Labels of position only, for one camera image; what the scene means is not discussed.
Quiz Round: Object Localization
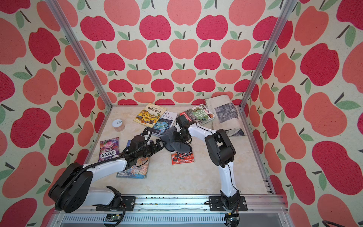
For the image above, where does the right aluminium frame post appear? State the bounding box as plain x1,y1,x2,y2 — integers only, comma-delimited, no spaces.
239,0,298,111

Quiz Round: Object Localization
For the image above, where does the aluminium front rail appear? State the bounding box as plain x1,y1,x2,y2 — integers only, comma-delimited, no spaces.
47,194,293,227

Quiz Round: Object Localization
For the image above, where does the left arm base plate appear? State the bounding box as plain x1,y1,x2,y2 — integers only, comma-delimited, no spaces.
96,195,136,211

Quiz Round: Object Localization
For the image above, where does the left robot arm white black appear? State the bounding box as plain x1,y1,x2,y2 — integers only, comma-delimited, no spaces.
48,135,164,213

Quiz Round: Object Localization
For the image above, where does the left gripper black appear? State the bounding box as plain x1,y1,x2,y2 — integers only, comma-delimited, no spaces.
137,139,168,159

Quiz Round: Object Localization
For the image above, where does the purple candy bag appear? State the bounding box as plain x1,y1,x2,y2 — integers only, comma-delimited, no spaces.
98,137,120,161

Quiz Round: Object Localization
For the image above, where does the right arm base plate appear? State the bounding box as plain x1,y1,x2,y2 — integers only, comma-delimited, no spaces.
205,196,248,212

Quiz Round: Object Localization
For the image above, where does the red manga book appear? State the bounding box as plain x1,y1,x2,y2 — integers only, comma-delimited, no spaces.
171,151,195,165

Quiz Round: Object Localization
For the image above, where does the red green book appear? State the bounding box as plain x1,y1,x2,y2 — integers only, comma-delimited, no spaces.
180,104,215,125

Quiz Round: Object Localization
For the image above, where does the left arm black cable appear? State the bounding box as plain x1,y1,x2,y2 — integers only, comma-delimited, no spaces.
53,127,154,211

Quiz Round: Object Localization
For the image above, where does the blue sunflower magazine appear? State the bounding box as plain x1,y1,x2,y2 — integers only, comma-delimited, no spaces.
116,150,149,179

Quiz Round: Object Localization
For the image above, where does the yellow picture book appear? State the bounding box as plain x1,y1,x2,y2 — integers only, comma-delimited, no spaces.
133,103,167,128

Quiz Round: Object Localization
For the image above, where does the folded newspaper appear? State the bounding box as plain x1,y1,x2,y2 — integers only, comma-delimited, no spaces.
206,95,245,137

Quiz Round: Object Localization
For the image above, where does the left aluminium frame post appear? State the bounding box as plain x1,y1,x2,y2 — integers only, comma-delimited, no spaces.
45,1,112,110

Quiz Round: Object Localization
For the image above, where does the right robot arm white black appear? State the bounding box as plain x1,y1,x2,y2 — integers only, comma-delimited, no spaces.
172,123,241,211

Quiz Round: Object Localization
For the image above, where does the grey microfibre cloth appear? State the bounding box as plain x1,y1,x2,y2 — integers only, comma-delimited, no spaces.
160,126,192,154

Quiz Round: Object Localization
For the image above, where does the blue science book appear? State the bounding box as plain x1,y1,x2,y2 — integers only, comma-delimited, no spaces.
150,111,179,137

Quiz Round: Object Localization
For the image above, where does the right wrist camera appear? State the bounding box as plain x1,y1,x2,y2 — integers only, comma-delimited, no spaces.
176,114,190,128

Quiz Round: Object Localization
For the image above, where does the white round tape roll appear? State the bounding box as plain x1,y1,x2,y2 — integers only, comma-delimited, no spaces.
112,119,125,132

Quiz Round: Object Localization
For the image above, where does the aluminium frame post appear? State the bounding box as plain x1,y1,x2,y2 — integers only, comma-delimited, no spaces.
45,1,112,110
239,0,298,111

